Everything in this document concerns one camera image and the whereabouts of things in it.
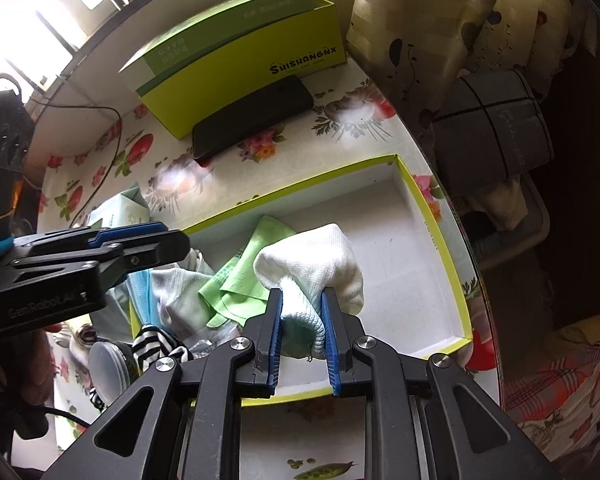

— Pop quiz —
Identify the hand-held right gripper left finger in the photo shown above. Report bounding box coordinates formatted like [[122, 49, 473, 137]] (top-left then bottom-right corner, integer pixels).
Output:
[[42, 287, 284, 480]]

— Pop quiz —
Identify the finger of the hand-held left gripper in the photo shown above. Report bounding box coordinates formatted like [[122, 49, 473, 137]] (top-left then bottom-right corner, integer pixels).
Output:
[[14, 221, 170, 262], [10, 231, 192, 287]]

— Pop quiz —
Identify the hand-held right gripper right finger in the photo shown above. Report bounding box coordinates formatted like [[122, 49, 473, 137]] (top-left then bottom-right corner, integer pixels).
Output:
[[321, 287, 561, 480]]

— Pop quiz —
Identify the light blue sock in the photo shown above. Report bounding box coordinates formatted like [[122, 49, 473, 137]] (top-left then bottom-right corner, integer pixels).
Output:
[[127, 267, 158, 328]]

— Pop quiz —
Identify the white cloth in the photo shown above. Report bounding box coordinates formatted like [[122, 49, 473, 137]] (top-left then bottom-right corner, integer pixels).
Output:
[[151, 266, 216, 333]]

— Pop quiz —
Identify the green microfiber cloth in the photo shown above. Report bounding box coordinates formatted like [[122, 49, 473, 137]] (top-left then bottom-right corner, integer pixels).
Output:
[[198, 215, 298, 328]]

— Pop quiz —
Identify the white sock with green toe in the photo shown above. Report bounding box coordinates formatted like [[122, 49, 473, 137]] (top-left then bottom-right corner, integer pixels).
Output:
[[252, 223, 366, 361]]

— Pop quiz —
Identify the black white striped sock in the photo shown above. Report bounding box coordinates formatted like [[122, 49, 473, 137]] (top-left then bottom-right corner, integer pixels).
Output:
[[87, 324, 193, 413]]

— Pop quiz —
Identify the clear round plastic container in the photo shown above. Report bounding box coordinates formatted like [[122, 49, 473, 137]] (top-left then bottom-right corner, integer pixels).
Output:
[[87, 337, 141, 401]]

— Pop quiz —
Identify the yellow-green box lid tray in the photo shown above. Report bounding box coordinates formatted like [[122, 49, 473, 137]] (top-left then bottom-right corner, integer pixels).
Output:
[[177, 154, 473, 408]]

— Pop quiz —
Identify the wet wipes pack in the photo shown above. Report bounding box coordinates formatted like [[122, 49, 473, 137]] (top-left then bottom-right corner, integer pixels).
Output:
[[87, 182, 153, 241]]

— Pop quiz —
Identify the clear plastic wrapper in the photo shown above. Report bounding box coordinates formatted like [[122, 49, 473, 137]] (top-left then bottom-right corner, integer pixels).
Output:
[[182, 322, 243, 358]]

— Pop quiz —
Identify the black phone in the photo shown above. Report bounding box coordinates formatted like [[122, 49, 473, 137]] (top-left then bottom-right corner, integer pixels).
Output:
[[191, 74, 315, 163]]

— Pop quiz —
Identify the yellow-green shoebox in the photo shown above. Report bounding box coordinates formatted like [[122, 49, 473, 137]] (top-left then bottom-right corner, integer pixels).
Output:
[[135, 0, 348, 140]]

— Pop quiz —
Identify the floral plastic tablecloth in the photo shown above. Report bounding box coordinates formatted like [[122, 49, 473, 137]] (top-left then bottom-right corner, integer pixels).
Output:
[[35, 60, 481, 480]]

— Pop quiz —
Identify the white and green box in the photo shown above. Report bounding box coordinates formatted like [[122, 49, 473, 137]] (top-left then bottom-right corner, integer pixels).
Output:
[[119, 0, 316, 98]]

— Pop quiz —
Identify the red patterned blanket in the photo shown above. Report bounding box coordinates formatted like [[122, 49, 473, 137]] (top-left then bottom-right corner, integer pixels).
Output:
[[500, 315, 600, 466]]

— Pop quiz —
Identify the patterned beige curtain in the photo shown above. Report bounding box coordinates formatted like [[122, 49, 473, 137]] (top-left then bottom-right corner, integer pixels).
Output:
[[345, 0, 596, 121]]

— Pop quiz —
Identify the black cable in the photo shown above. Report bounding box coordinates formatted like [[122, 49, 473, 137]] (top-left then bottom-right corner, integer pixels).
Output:
[[22, 102, 123, 226]]

